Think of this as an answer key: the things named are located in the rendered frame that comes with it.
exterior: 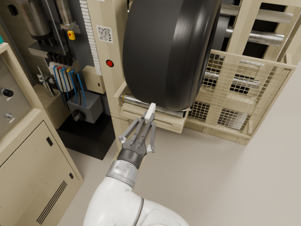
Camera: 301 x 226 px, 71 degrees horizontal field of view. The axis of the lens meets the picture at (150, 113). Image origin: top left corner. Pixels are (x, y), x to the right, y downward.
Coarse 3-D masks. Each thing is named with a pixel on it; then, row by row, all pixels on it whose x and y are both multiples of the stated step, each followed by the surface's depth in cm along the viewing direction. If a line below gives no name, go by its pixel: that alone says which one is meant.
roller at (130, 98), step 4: (124, 96) 113; (128, 96) 113; (132, 96) 113; (124, 100) 114; (128, 100) 113; (132, 100) 112; (136, 100) 112; (136, 104) 113; (140, 104) 112; (144, 104) 111; (148, 104) 110; (148, 108) 112; (156, 108) 109; (160, 108) 108; (164, 108) 108; (164, 112) 109; (168, 112) 108; (172, 112) 107; (176, 112) 106; (180, 112) 106; (184, 112) 106; (180, 116) 107; (184, 116) 106
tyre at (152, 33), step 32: (160, 0) 71; (192, 0) 69; (128, 32) 76; (160, 32) 71; (192, 32) 69; (128, 64) 79; (160, 64) 74; (192, 64) 73; (160, 96) 84; (192, 96) 85
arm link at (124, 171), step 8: (120, 160) 63; (112, 168) 61; (120, 168) 60; (128, 168) 60; (136, 168) 62; (112, 176) 59; (120, 176) 58; (128, 176) 59; (136, 176) 62; (128, 184) 59
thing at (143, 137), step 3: (150, 120) 72; (147, 123) 71; (150, 123) 71; (147, 126) 71; (150, 126) 73; (144, 129) 70; (147, 129) 70; (144, 132) 70; (147, 132) 71; (144, 135) 69; (141, 138) 68; (144, 138) 69; (138, 141) 67; (141, 141) 67; (144, 141) 70; (138, 144) 66; (141, 144) 67; (138, 147) 66
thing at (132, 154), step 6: (126, 144) 68; (144, 144) 67; (120, 150) 66; (126, 150) 64; (132, 150) 64; (138, 150) 66; (144, 150) 66; (120, 156) 63; (126, 156) 62; (132, 156) 63; (138, 156) 64; (132, 162) 62; (138, 162) 63; (138, 168) 65
